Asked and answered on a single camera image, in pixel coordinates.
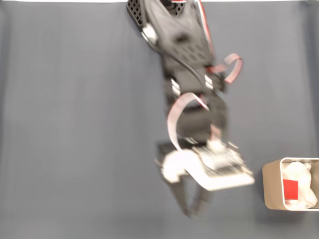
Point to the red cube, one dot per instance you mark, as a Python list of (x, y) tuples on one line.
[(290, 189)]

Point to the tan open box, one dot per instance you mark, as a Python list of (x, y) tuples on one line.
[(271, 186)]

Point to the blue table mat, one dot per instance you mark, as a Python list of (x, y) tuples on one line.
[(74, 124)]

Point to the white crumpled paper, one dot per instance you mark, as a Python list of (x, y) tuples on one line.
[(302, 171)]

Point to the white gripper camera module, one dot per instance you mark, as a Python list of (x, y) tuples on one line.
[(219, 174)]

